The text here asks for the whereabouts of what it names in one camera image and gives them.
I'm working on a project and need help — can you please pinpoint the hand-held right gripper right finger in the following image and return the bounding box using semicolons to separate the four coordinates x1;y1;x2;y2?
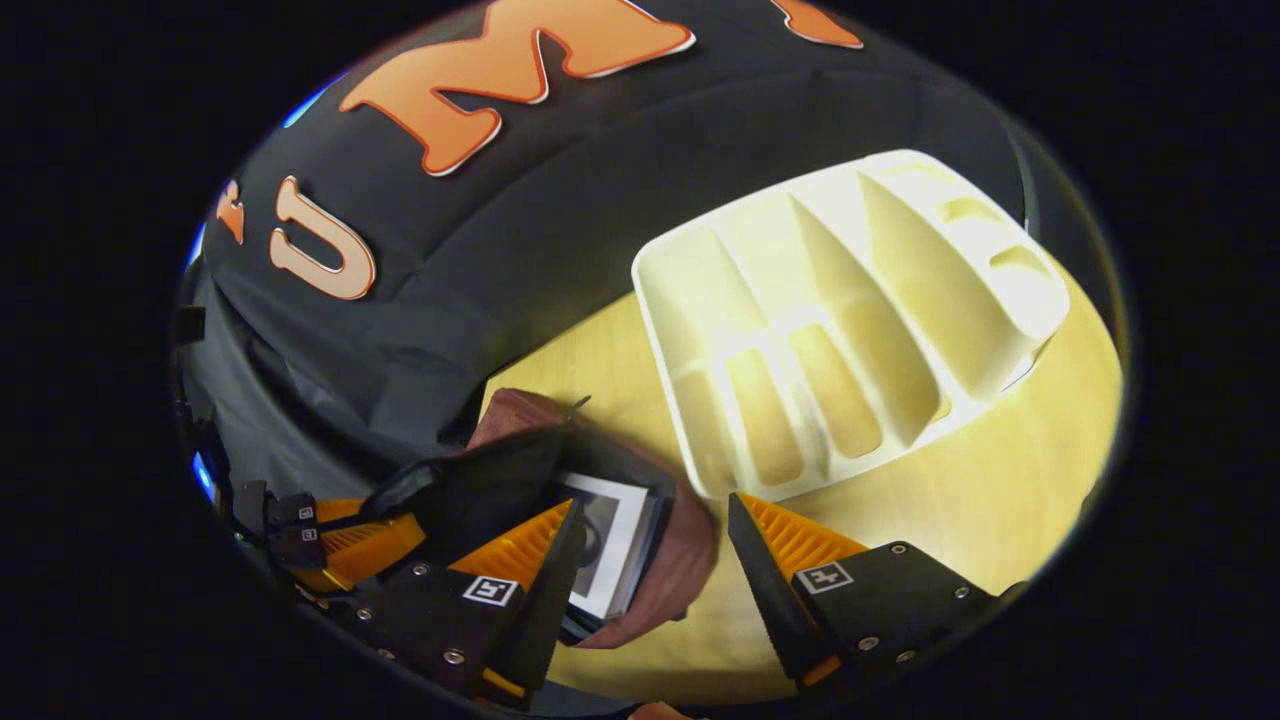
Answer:
727;492;1021;696

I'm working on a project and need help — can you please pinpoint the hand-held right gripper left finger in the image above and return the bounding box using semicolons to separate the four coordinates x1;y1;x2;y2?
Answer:
355;498;588;706

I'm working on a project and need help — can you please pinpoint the maroon schoolbag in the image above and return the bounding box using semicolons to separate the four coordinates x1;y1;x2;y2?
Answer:
365;388;719;649

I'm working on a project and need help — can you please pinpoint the portrait cover book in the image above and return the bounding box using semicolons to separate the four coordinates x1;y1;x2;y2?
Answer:
555;472;669;621

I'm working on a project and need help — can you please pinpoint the white bookshelf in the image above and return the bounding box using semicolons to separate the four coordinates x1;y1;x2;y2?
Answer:
632;150;1071;501

